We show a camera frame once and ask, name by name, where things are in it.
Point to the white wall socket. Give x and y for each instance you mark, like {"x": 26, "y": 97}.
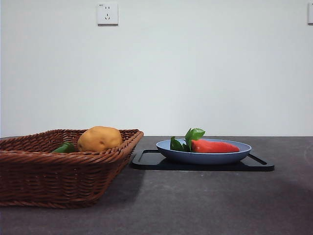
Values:
{"x": 107, "y": 13}

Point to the blue round plate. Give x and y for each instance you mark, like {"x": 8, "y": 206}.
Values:
{"x": 203, "y": 158}

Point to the orange carrot with green leaves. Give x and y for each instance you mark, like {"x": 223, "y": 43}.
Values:
{"x": 215, "y": 147}

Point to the brown wicker basket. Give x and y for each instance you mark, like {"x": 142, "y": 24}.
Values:
{"x": 61, "y": 178}

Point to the black flat tray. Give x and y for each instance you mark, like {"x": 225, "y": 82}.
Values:
{"x": 151, "y": 165}

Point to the white wall plate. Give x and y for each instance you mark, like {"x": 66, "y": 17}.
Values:
{"x": 310, "y": 13}

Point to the green chili pepper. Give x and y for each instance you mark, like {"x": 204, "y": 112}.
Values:
{"x": 64, "y": 147}

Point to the yellow-brown potato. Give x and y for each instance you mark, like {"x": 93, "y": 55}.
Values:
{"x": 100, "y": 139}

